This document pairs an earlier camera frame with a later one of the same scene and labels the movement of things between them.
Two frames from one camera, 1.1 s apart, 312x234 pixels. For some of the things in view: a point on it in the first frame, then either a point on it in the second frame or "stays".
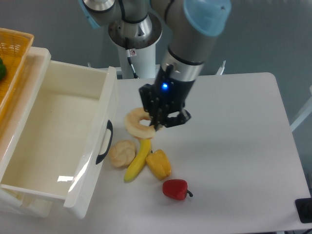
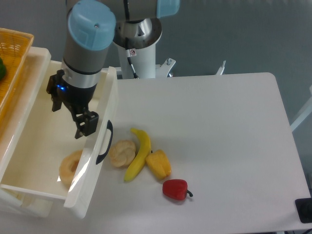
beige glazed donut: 132,124 -> 68,167
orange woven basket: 14,46 stays
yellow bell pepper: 159,163 stays
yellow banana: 137,164 stays
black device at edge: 304,208 stays
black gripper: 166,95 -> 77,99
